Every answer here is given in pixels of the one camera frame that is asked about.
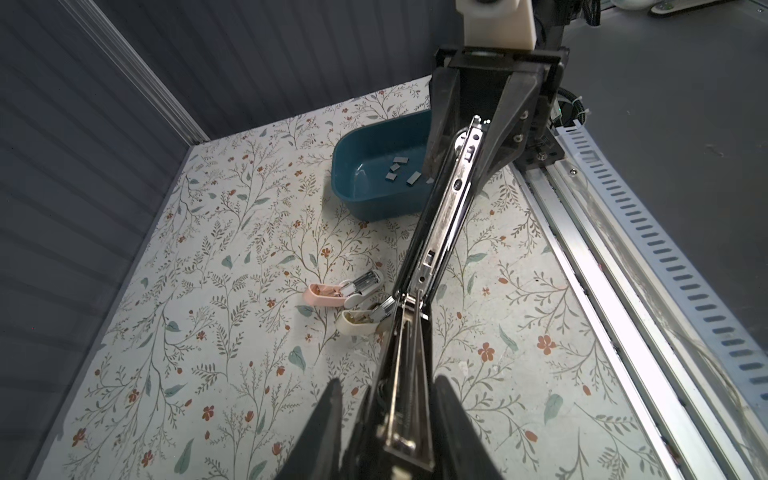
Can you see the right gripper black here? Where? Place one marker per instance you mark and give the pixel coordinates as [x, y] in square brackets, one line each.
[515, 90]

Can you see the teal plastic tray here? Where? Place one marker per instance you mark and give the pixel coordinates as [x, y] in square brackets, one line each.
[362, 159]

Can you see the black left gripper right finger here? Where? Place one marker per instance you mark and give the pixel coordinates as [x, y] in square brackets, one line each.
[459, 452]

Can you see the white slotted cable duct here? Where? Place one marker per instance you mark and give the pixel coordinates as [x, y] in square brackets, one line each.
[744, 362]

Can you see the beige mini stapler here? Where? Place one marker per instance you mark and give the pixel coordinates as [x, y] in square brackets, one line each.
[356, 323]

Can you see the staple strip four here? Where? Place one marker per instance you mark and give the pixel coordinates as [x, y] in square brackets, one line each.
[414, 178]

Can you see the aluminium corner post left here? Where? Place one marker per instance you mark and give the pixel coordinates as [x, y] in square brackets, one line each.
[105, 35]

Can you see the black long stapler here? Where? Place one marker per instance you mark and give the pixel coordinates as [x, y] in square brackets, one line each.
[392, 438]

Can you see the pink mini stapler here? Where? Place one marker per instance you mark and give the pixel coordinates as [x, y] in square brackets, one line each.
[348, 294]

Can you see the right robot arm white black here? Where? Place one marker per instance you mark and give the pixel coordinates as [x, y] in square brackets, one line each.
[521, 25]

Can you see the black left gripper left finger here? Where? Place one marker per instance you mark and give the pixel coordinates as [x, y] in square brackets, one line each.
[316, 454]

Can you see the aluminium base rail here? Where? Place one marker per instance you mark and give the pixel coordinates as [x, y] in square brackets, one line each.
[697, 424]

